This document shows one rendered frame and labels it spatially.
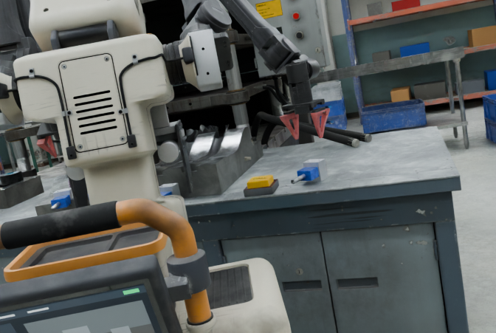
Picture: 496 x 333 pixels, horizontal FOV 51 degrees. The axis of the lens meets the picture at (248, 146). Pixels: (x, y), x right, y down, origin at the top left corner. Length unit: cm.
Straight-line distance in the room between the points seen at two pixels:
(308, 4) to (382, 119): 307
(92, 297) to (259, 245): 89
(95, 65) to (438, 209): 88
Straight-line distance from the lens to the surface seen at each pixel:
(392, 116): 517
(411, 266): 145
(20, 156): 276
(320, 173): 141
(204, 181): 147
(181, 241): 69
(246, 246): 149
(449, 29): 809
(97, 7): 106
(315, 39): 222
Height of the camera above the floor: 115
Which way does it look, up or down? 9 degrees down
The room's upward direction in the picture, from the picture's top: 11 degrees counter-clockwise
